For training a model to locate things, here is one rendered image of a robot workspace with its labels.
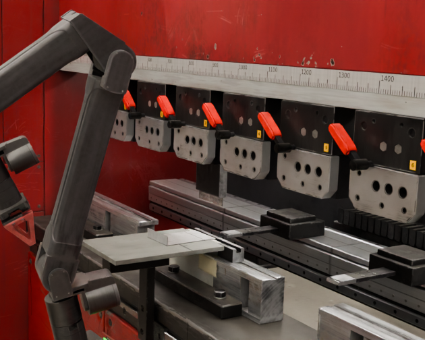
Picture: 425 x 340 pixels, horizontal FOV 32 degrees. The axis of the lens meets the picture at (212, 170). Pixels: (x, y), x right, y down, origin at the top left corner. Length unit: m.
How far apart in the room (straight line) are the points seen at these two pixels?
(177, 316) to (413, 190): 0.64
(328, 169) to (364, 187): 0.09
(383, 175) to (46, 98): 1.43
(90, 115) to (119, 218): 0.88
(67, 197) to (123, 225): 0.82
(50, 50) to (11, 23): 1.17
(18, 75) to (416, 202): 0.64
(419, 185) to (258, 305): 0.52
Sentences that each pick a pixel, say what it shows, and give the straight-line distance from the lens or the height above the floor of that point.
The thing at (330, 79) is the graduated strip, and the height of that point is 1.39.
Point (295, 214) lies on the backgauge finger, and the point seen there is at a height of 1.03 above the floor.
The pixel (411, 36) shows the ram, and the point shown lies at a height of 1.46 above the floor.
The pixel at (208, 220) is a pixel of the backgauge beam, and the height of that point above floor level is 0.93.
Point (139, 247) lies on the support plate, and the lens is 1.64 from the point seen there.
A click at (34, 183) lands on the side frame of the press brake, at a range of 2.45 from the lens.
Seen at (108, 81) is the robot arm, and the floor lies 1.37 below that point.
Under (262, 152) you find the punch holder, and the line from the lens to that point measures 1.48.
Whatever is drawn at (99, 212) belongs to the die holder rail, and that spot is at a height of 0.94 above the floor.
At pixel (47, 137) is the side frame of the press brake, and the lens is 2.44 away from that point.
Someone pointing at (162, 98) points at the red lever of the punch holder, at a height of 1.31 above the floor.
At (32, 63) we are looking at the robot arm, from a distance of 1.22.
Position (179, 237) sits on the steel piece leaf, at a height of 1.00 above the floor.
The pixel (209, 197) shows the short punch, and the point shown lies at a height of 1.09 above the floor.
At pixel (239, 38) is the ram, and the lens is 1.55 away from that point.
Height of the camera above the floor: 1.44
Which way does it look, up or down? 10 degrees down
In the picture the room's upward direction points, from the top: 2 degrees clockwise
